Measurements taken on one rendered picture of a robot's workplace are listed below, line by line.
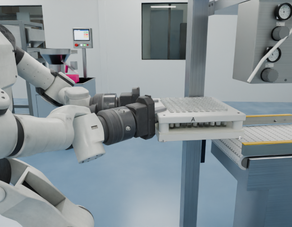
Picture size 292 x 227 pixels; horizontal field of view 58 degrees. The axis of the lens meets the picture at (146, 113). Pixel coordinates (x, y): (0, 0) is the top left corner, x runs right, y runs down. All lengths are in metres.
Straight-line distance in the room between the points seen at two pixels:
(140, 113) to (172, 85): 5.02
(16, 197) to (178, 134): 0.50
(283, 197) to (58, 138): 0.74
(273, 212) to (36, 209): 0.75
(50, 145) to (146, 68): 5.21
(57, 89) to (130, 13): 4.70
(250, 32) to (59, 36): 5.51
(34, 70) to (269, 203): 0.94
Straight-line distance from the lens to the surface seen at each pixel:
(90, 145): 0.60
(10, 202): 0.89
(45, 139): 0.49
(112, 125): 0.62
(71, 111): 0.57
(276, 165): 0.86
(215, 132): 0.75
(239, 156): 0.82
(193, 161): 1.08
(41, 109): 3.31
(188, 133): 0.73
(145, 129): 0.70
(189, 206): 1.17
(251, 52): 0.70
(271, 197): 0.96
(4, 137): 0.43
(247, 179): 0.84
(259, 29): 0.70
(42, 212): 0.92
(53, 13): 6.11
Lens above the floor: 1.19
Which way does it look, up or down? 15 degrees down
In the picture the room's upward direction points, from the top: straight up
